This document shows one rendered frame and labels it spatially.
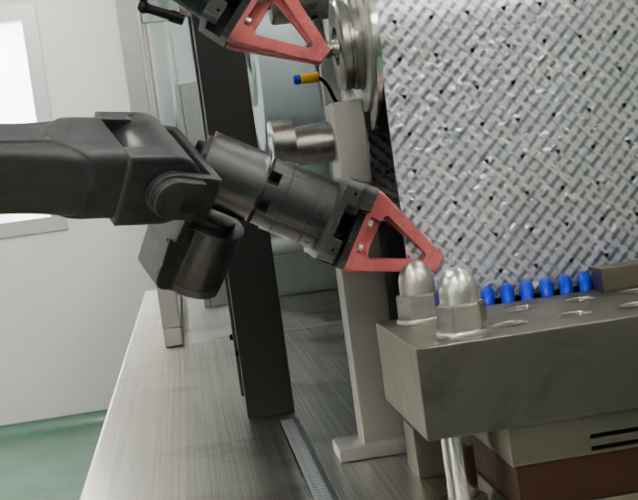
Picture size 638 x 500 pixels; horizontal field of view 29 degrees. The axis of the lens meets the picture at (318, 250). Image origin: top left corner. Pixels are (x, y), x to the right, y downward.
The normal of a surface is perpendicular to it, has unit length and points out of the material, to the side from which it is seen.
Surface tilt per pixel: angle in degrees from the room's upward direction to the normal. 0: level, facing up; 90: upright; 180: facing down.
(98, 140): 36
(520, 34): 90
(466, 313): 90
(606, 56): 90
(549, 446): 90
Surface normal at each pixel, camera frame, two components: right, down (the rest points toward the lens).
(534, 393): 0.11, 0.05
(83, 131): 0.29, -0.83
